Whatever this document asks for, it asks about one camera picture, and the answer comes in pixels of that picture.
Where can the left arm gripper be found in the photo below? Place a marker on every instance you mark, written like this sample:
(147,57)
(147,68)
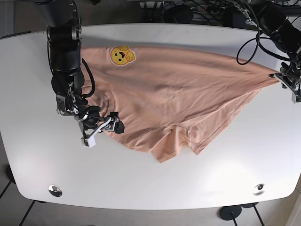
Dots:
(289,78)

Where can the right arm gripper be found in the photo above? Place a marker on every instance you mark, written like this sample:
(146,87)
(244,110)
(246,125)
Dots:
(90,125)

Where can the peach pink T-shirt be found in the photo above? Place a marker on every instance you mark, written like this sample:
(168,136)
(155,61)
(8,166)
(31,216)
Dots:
(171,98)

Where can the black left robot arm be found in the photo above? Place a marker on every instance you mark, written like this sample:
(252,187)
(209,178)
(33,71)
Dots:
(272,22)

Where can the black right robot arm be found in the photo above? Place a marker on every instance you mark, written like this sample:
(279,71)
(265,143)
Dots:
(72,80)

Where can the left metal table grommet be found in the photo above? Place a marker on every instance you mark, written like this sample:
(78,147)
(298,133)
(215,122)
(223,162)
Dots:
(55,191)

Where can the metal table grommet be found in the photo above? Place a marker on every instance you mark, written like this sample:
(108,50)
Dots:
(55,191)
(259,189)

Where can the right metal table grommet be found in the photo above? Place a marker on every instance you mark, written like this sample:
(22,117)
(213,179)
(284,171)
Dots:
(259,189)

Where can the black round stand base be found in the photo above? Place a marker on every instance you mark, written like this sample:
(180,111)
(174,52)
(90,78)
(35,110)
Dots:
(229,213)

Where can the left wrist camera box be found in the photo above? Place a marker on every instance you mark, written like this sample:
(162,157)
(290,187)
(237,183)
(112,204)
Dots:
(296,96)

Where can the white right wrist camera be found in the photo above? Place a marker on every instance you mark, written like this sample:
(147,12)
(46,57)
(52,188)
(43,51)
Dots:
(88,142)

